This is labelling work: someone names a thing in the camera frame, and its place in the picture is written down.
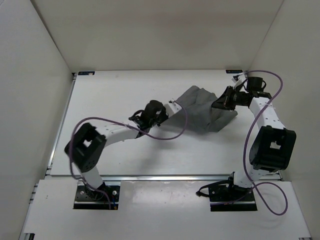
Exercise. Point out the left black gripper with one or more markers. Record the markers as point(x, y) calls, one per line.
point(165, 115)

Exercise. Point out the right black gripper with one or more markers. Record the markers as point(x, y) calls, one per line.
point(223, 101)

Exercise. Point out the grey pleated skirt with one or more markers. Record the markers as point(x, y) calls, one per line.
point(201, 117)

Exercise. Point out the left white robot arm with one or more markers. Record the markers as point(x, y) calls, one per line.
point(87, 143)

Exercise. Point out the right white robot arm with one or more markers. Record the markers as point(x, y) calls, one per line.
point(273, 145)

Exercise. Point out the right blue corner label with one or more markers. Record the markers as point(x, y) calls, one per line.
point(233, 71)

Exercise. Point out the blue corner label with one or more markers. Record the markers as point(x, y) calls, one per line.
point(233, 71)
point(86, 73)

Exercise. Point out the left blue corner label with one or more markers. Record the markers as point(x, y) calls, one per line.
point(86, 73)

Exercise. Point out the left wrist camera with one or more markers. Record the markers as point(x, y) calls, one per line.
point(172, 108)

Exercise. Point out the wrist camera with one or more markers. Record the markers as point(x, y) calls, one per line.
point(172, 108)
point(238, 80)

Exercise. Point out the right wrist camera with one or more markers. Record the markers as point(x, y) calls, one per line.
point(238, 80)

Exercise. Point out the front aluminium rail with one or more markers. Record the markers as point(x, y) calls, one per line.
point(202, 177)

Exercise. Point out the aluminium rail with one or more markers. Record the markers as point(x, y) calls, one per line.
point(62, 120)
point(202, 177)

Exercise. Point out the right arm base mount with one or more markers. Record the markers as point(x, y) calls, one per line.
point(224, 196)

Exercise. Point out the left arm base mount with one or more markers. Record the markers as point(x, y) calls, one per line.
point(87, 199)

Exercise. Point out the left aluminium rail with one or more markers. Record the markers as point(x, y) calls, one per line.
point(62, 120)

